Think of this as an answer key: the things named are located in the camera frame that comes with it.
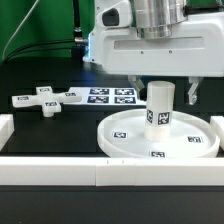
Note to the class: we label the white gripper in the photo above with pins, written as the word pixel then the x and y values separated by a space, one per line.
pixel 196 48

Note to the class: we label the white round table top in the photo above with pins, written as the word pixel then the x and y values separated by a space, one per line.
pixel 126 134

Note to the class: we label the white cross-shaped table base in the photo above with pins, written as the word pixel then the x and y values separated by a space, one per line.
pixel 47 99

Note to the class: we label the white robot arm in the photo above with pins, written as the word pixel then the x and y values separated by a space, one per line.
pixel 151 19

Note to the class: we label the white marker sheet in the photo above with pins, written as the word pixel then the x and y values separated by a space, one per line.
pixel 108 96

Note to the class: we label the white left fence block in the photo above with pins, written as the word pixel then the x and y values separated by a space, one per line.
pixel 6 128

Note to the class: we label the white front fence bar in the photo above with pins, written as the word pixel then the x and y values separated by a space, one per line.
pixel 69 171

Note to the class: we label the black vertical cable connector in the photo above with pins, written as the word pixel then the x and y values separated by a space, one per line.
pixel 77 32

